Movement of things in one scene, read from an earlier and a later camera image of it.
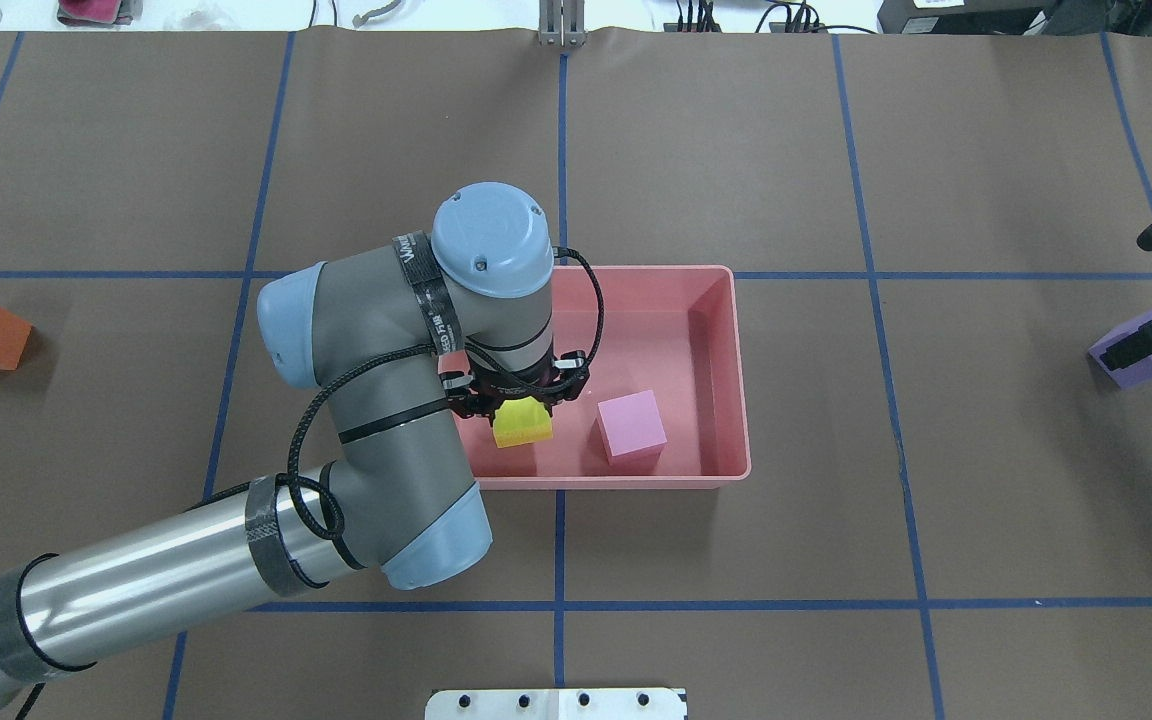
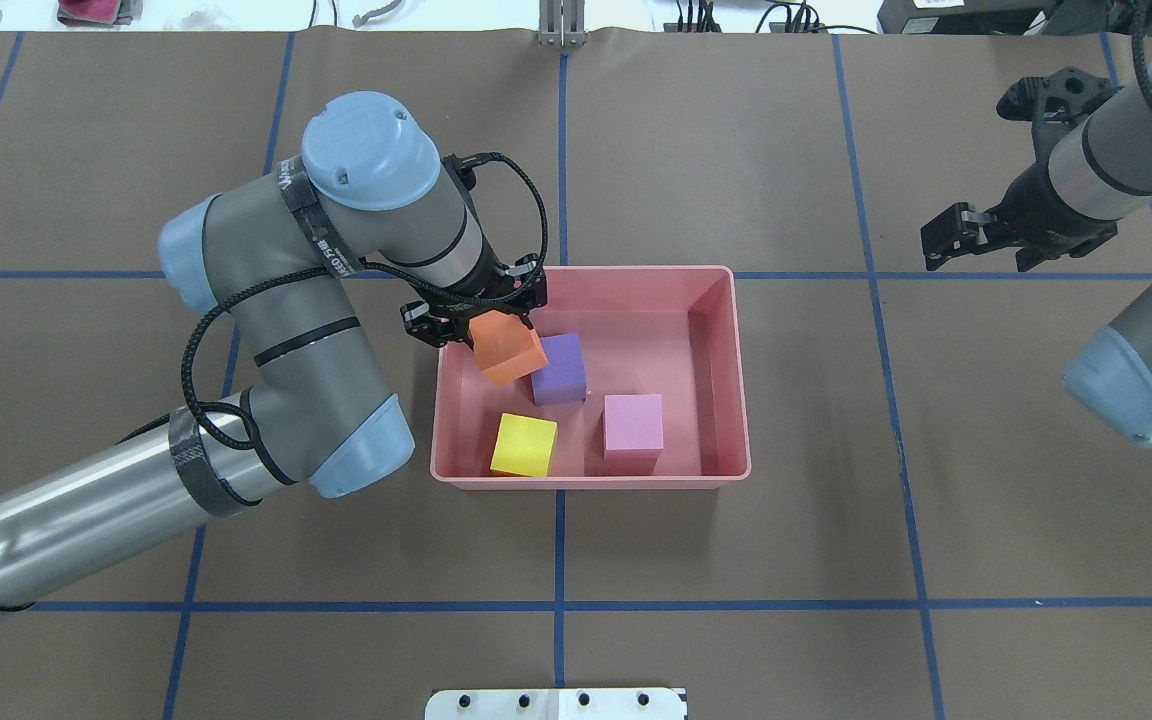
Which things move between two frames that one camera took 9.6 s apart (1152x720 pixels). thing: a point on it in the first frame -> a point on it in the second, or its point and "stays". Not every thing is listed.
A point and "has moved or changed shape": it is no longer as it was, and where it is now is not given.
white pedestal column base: x=556 y=704 stays
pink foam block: x=631 y=429 stays
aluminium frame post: x=561 y=23 stays
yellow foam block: x=521 y=421 has moved or changed shape
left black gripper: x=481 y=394 -> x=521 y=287
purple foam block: x=1145 y=368 has moved or changed shape
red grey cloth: x=98 y=13 stays
